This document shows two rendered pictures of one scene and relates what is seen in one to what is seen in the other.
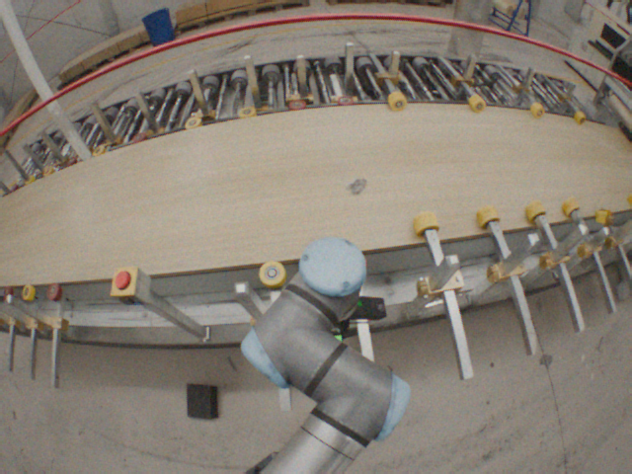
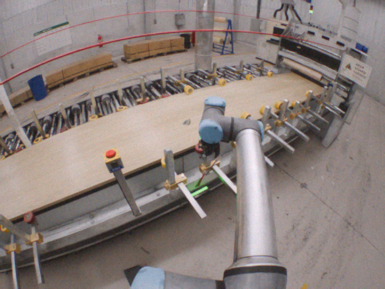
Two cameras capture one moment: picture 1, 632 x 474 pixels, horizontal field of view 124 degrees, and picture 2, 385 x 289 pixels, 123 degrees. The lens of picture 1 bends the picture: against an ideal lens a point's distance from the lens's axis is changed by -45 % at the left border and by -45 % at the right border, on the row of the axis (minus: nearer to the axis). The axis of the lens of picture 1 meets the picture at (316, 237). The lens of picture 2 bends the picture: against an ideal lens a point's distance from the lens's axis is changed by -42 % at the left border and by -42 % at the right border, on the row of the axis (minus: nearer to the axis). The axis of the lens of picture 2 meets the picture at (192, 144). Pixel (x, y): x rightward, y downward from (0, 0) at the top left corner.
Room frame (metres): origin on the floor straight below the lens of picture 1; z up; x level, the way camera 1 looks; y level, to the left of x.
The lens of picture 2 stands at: (-0.34, 0.39, 1.72)
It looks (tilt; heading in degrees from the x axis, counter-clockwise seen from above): 42 degrees down; 329
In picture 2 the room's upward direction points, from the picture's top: 1 degrees clockwise
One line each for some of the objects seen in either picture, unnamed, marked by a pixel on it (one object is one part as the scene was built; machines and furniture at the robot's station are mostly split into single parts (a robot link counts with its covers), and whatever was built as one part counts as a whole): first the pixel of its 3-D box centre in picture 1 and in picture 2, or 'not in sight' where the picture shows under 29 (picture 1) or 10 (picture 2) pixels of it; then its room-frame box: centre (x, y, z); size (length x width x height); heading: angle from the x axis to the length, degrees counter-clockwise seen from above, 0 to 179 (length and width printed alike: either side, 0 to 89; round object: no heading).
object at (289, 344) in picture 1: (291, 342); (214, 125); (0.08, 0.05, 1.33); 0.12 x 0.12 x 0.09; 49
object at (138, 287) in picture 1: (131, 286); (113, 160); (0.24, 0.44, 1.18); 0.07 x 0.07 x 0.08; 2
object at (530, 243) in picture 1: (498, 275); (260, 133); (0.27, -0.57, 0.93); 0.04 x 0.04 x 0.48; 2
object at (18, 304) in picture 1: (44, 319); (24, 236); (0.22, 1.18, 0.90); 0.04 x 0.04 x 0.48; 2
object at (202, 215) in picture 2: (279, 341); (183, 189); (0.18, 0.14, 0.84); 0.44 x 0.03 x 0.04; 2
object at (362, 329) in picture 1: (362, 329); (217, 171); (0.19, -0.11, 0.84); 0.43 x 0.03 x 0.04; 2
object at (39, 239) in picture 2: (56, 324); (33, 239); (0.22, 1.16, 0.84); 0.14 x 0.06 x 0.05; 92
